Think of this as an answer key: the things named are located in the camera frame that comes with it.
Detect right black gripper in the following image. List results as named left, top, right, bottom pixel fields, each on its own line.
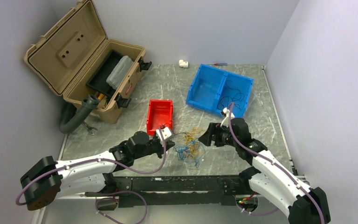
left=198, top=123, right=239, bottom=147

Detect blue thin cable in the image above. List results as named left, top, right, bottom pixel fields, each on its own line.
left=172, top=139, right=205, bottom=168

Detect black thin cable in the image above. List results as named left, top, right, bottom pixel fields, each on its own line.
left=216, top=80, right=246, bottom=111

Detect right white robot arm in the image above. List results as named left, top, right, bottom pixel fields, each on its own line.
left=199, top=118, right=331, bottom=224

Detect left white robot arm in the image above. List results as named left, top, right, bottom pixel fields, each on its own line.
left=15, top=127, right=175, bottom=210

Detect white pipe elbow fitting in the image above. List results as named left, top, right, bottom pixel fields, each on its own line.
left=178, top=59, right=189, bottom=68

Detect red small plastic bin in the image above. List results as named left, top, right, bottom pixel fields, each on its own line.
left=146, top=99, right=173, bottom=136

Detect blue double plastic bin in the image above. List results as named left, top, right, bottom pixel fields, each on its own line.
left=186, top=64, right=254, bottom=117

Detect steel wrench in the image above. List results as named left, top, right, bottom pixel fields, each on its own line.
left=82, top=121, right=98, bottom=136

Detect yellow tools in case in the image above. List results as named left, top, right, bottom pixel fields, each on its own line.
left=95, top=92, right=110, bottom=109

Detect grey plastic organizer box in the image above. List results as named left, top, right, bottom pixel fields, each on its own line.
left=106, top=56, right=133, bottom=90

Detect black tray in case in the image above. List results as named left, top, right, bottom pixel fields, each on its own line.
left=86, top=50, right=123, bottom=98

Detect tan open tool case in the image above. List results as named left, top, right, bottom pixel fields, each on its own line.
left=24, top=0, right=151, bottom=124

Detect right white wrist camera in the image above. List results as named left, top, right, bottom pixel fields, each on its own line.
left=220, top=107, right=235, bottom=127

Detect red handled screwdriver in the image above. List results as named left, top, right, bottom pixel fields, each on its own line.
left=213, top=63, right=228, bottom=66

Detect grey corrugated hose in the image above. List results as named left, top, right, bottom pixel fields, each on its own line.
left=59, top=95, right=101, bottom=134

